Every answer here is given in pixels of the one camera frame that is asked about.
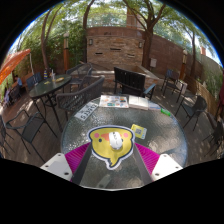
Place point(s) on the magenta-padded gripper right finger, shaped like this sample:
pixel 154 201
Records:
pixel 148 160

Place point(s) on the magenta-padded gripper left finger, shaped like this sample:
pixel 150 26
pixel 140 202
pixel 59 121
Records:
pixel 77 159

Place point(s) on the white computer mouse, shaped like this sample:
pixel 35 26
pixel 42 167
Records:
pixel 115 140

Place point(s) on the yellow bird-shaped mouse pad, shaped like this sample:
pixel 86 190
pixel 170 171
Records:
pixel 103 146

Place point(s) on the small yellow card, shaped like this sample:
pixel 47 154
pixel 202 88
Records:
pixel 138 131

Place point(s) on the white licence plate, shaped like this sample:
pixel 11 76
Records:
pixel 86 111

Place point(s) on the small green packet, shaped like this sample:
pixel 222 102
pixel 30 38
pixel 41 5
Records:
pixel 165 112

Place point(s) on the thin pale book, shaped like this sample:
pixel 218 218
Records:
pixel 154 106

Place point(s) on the dark metal patio chair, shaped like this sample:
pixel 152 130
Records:
pixel 31 128
pixel 216 136

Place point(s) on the dark wicker armchair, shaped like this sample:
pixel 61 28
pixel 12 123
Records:
pixel 198 106
pixel 81 95
pixel 80 70

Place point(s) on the colourful printed booklet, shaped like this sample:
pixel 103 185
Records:
pixel 114 101

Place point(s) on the dark round patio table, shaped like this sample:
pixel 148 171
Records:
pixel 48 86

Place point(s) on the white bag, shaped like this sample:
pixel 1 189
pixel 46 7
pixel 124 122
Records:
pixel 181 86

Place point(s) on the black slatted bench chair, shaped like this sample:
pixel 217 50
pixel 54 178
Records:
pixel 130 78

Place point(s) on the low stone block ledge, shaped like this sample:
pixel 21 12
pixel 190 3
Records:
pixel 101 76

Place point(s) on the blue metal chair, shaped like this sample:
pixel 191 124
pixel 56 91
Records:
pixel 33 80
pixel 170 76

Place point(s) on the clear drink bottle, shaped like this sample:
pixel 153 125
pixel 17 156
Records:
pixel 52 75

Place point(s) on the person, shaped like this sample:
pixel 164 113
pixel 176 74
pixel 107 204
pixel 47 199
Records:
pixel 18 81

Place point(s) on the thick-trunked tree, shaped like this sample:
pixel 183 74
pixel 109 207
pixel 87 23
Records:
pixel 147 46

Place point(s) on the orange patio umbrella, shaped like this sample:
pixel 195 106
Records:
pixel 13 63

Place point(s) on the thin forked tree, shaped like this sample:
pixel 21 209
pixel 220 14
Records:
pixel 45 43

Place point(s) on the grey wall box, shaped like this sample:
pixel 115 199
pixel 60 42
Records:
pixel 153 62

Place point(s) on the wooden lamp post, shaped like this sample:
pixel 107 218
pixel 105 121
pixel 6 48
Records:
pixel 66 53
pixel 184 65

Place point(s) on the black wall lantern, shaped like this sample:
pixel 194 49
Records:
pixel 140 44
pixel 90 42

